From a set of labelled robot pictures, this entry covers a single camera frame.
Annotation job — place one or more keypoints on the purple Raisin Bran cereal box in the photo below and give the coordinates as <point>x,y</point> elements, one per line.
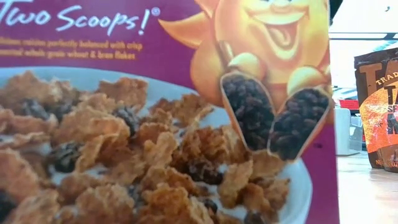
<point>155,93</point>

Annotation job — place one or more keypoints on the orange bottle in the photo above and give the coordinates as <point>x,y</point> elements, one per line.
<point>379,118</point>

